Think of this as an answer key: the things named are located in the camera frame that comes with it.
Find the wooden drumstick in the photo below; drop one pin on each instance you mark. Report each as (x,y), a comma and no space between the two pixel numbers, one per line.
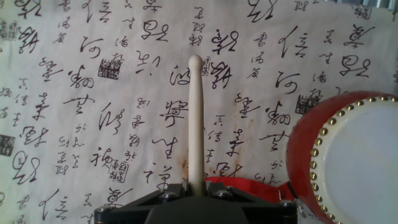
(196,124)

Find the red drum with white head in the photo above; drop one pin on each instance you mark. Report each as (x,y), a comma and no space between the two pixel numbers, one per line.
(357,161)

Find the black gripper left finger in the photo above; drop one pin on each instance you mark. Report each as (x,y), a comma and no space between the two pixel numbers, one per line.
(118,214)

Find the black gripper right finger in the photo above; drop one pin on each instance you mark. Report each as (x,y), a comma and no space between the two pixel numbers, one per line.
(273,214)

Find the calligraphy print tablecloth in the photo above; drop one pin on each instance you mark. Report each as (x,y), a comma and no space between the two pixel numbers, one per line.
(93,124)

